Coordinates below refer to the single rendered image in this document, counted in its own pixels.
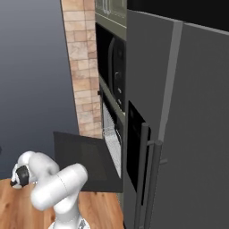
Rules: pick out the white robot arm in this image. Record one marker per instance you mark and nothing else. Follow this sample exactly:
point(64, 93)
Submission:
point(62, 184)

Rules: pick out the built-in oven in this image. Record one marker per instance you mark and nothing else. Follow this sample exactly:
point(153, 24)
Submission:
point(112, 103)

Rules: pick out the black microwave oven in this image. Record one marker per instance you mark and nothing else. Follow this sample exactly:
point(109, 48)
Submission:
point(119, 62)

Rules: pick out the black oven door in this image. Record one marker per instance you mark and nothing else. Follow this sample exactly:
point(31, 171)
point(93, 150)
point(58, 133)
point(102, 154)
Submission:
point(80, 155)

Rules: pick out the narrow grey fridge door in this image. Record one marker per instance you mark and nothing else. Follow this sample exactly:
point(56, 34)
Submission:
point(149, 59)

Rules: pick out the wide grey fridge door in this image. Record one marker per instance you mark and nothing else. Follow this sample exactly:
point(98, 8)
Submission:
point(199, 119)

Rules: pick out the olive green cupboard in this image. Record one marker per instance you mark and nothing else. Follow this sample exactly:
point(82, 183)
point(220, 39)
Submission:
point(111, 10)

